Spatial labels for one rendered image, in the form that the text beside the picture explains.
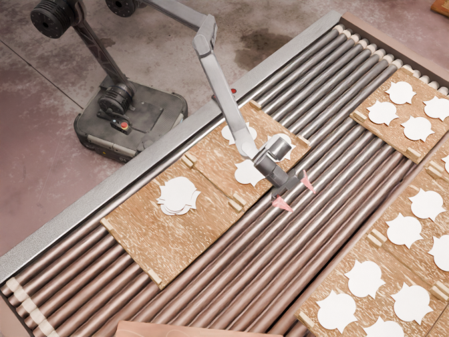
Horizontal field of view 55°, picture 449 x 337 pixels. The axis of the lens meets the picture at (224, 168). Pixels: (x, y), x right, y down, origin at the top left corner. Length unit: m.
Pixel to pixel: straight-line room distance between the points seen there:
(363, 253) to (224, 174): 0.60
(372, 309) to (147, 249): 0.80
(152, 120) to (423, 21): 2.54
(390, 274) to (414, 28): 2.78
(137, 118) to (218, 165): 1.13
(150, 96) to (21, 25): 1.50
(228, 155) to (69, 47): 2.20
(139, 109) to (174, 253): 1.41
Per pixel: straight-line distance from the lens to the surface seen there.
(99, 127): 2.78
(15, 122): 3.30
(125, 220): 1.63
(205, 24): 1.48
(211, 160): 1.73
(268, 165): 1.34
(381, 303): 1.61
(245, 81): 2.03
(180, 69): 3.36
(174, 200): 1.61
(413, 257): 1.71
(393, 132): 1.98
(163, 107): 2.81
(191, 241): 1.57
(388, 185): 1.84
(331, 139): 1.88
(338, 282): 1.59
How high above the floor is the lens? 2.40
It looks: 59 degrees down
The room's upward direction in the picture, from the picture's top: 3 degrees clockwise
